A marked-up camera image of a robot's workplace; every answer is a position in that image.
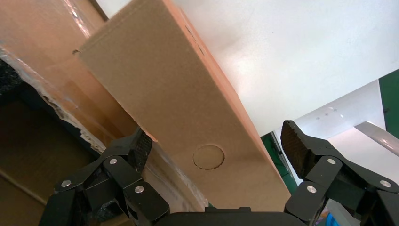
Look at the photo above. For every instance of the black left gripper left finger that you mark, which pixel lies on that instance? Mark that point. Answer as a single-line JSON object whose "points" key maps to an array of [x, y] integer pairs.
{"points": [[121, 174]]}

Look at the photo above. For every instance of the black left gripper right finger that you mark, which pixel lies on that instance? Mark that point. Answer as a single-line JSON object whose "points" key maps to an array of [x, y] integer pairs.
{"points": [[324, 174]]}

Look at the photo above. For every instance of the small cardboard box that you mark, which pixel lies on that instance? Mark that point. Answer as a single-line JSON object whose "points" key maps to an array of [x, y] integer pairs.
{"points": [[174, 93]]}

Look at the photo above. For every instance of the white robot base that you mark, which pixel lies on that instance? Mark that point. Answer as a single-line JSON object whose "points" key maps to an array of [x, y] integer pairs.
{"points": [[343, 106]]}

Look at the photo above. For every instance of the large open cardboard box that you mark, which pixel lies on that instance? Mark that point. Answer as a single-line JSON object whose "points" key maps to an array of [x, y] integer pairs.
{"points": [[46, 37]]}

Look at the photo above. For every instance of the small blue object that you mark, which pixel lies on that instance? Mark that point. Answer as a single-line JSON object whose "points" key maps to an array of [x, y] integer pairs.
{"points": [[332, 220]]}

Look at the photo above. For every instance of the silver metal bar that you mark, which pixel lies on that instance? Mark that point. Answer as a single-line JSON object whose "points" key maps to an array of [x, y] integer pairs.
{"points": [[380, 137]]}

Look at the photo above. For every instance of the black foam pad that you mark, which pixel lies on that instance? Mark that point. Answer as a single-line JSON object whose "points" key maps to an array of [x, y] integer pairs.
{"points": [[7, 78]]}

